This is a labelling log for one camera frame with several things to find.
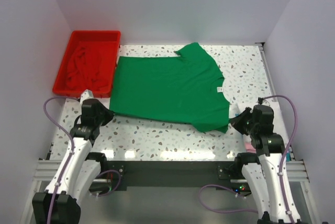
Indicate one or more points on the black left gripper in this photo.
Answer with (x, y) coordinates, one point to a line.
(103, 114)

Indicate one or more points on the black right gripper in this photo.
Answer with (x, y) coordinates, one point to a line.
(243, 119)

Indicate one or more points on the green t-shirt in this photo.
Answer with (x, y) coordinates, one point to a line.
(185, 89)

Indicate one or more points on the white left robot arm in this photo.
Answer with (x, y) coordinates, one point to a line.
(60, 201)

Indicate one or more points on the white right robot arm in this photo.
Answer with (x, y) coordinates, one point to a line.
(265, 170)

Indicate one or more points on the white folded t-shirt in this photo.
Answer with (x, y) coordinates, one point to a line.
(279, 126)

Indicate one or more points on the pink folded t-shirt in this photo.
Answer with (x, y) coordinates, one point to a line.
(249, 147)

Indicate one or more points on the red t-shirt in bin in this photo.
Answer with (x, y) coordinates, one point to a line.
(89, 67)

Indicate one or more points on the teal folded t-shirt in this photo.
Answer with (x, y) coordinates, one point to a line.
(288, 156)

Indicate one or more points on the red plastic bin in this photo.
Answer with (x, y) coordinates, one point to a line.
(77, 36)

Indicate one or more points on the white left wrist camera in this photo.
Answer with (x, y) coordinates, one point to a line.
(87, 94)

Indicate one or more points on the right side aluminium rail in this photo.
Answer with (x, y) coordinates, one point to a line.
(274, 96)

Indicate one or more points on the aluminium frame rail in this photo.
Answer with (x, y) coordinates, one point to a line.
(46, 169)

